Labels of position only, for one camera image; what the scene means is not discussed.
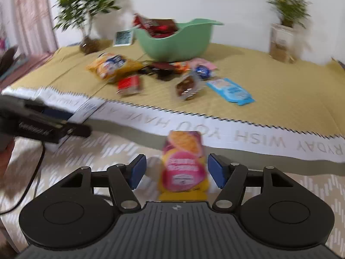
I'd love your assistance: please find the yellow checked tablecloth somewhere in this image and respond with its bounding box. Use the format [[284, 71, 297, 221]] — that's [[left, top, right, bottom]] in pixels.
[[12, 44, 344, 137]]

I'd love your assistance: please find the green plastic bowl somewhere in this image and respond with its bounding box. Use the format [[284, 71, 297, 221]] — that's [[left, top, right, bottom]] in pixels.
[[132, 18, 224, 63]]

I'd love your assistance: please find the black cable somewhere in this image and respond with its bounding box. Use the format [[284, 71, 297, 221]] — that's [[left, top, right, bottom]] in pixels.
[[0, 142, 47, 216]]

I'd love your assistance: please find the dark red chocolate bar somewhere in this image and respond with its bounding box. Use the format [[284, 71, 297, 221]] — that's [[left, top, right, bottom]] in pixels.
[[149, 62, 175, 71]]

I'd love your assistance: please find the white digital clock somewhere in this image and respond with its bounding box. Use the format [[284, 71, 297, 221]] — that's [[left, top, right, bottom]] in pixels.
[[113, 30, 133, 47]]

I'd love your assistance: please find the brown cake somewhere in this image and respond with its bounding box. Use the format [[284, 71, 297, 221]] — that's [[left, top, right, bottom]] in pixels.
[[175, 71, 202, 101]]

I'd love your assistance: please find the red white patterned packet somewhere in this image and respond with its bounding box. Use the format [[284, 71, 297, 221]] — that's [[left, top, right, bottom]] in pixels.
[[133, 13, 154, 32]]

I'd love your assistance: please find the pink curtain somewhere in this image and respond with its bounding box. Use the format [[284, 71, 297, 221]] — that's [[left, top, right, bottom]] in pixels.
[[13, 0, 58, 55]]

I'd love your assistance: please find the leafy plant in glass vase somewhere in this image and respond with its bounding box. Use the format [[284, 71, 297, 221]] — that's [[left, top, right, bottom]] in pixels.
[[54, 0, 121, 55]]

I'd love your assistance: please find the person's left hand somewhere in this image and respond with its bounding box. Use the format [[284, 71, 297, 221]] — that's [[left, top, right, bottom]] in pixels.
[[0, 139, 15, 178]]

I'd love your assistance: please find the black snack packet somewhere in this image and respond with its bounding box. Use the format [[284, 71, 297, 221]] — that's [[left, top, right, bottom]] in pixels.
[[137, 66, 177, 81]]

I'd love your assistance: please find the orange candy packet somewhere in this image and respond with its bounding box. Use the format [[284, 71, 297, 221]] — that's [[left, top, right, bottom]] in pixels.
[[171, 61, 191, 74]]

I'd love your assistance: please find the light blue snack packet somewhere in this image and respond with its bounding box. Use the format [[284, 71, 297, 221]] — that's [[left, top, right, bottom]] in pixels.
[[206, 78, 255, 106]]

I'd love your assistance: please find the yellow popcorn snack bag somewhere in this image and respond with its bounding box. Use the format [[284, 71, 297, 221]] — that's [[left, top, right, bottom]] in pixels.
[[86, 53, 144, 83]]

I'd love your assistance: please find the pink yellow snack packet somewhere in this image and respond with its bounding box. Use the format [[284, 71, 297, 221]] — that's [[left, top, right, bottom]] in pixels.
[[158, 131, 209, 202]]

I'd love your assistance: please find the small plant in clear jar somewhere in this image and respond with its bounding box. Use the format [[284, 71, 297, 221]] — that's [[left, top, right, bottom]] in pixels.
[[267, 0, 311, 63]]

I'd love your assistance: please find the small red clear-wrapped snack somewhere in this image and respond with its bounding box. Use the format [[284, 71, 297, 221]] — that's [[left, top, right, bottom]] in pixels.
[[118, 75, 142, 96]]

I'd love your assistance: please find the red packet with logo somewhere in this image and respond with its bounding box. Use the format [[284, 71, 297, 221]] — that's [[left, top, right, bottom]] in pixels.
[[150, 19, 178, 39]]

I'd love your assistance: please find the blue foil chocolate ball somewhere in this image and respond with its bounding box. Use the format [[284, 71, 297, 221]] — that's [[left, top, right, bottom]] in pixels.
[[194, 65, 215, 81]]

